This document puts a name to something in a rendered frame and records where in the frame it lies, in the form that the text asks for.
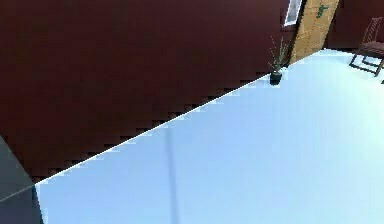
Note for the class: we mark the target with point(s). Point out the green plant in black pot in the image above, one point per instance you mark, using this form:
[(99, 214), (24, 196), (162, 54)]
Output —
[(275, 77)]

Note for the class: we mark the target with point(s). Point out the white framed window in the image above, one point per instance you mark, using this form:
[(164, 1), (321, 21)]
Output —
[(293, 10)]

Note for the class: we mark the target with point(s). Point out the tan wooden room door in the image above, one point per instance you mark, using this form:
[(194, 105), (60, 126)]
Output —
[(312, 30)]

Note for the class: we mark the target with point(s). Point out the dark brown wooden chair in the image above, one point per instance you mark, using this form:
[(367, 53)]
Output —
[(372, 47)]

